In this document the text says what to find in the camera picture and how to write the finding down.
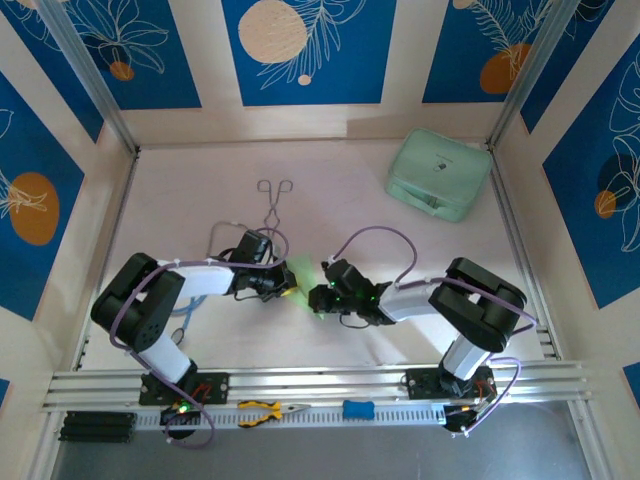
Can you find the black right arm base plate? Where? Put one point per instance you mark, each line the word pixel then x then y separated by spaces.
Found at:
pixel 420 385

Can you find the aluminium side rail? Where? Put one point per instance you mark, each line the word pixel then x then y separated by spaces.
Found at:
pixel 511 225
pixel 122 200

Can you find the black stacked bars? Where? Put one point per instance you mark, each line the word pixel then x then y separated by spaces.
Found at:
pixel 97 426

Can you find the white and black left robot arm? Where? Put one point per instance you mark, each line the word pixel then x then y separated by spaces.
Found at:
pixel 205 280

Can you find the mint green zipper pouch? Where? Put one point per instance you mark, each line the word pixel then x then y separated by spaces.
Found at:
pixel 435 170

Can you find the aluminium corner post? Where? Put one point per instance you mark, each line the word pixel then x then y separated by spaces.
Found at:
pixel 95 80
pixel 530 70

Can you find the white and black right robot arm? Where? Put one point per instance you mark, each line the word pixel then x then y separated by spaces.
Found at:
pixel 405 305

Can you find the aluminium rail frame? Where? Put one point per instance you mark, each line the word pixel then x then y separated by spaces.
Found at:
pixel 310 382

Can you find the yellow and black pliers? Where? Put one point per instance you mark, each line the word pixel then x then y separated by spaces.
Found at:
pixel 275 411

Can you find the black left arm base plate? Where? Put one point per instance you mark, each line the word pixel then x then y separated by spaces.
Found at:
pixel 215 387

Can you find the metal scissor tongs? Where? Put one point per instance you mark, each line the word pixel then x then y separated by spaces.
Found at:
pixel 273 206

